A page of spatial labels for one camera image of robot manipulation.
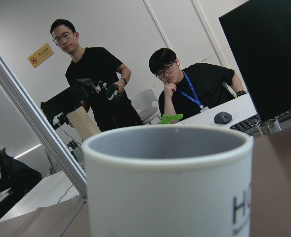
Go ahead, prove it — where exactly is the clear water bottle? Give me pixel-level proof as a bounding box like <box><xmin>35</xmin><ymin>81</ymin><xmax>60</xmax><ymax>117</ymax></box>
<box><xmin>67</xmin><ymin>140</ymin><xmax>85</xmax><ymax>169</ymax></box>

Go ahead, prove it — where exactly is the black computer mouse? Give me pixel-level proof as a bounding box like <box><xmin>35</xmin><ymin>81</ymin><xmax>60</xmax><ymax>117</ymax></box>
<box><xmin>213</xmin><ymin>112</ymin><xmax>232</xmax><ymax>124</ymax></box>

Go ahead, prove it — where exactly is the white stool chair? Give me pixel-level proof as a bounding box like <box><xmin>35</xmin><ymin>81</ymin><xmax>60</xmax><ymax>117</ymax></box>
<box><xmin>131</xmin><ymin>88</ymin><xmax>161</xmax><ymax>124</ymax></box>

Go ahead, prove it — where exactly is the brown paper table mat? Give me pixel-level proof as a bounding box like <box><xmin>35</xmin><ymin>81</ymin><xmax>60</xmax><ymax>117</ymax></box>
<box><xmin>0</xmin><ymin>128</ymin><xmax>291</xmax><ymax>237</ymax></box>

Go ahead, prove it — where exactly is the seated person with lanyard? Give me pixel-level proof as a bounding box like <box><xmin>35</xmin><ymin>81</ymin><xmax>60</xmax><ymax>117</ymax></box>
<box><xmin>149</xmin><ymin>48</ymin><xmax>246</xmax><ymax>119</ymax></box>

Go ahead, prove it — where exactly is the white ribbed mug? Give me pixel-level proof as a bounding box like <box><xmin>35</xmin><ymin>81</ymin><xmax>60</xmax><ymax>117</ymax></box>
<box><xmin>83</xmin><ymin>125</ymin><xmax>253</xmax><ymax>237</ymax></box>

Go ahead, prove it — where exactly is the black keyboard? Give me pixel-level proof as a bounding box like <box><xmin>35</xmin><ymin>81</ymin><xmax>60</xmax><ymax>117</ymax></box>
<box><xmin>230</xmin><ymin>109</ymin><xmax>291</xmax><ymax>135</ymax></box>

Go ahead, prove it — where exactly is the standing person in black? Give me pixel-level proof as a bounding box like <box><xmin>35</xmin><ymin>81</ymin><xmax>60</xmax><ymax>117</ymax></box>
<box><xmin>50</xmin><ymin>19</ymin><xmax>142</xmax><ymax>132</ymax></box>

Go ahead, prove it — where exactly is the beige board panel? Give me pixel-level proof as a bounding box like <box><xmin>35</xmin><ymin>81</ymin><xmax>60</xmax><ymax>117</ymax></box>
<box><xmin>67</xmin><ymin>106</ymin><xmax>101</xmax><ymax>141</ymax></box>

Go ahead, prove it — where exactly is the aluminium frame post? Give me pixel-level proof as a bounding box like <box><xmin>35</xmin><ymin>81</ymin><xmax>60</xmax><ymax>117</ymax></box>
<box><xmin>0</xmin><ymin>54</ymin><xmax>87</xmax><ymax>197</ymax></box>

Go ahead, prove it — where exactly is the seated person in black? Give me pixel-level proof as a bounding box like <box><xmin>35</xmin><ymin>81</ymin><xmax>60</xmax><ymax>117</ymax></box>
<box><xmin>0</xmin><ymin>148</ymin><xmax>42</xmax><ymax>219</ymax></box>

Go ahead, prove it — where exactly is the black computer monitor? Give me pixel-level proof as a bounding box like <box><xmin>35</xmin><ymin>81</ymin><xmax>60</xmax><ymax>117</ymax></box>
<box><xmin>219</xmin><ymin>0</ymin><xmax>291</xmax><ymax>121</ymax></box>

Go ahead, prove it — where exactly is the yellow wall sign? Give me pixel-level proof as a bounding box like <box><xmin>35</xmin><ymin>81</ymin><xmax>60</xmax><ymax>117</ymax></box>
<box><xmin>28</xmin><ymin>43</ymin><xmax>54</xmax><ymax>68</ymax></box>

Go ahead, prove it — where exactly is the metal cup on desk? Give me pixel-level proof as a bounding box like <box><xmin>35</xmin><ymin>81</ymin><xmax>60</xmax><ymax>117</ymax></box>
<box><xmin>257</xmin><ymin>118</ymin><xmax>282</xmax><ymax>136</ymax></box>

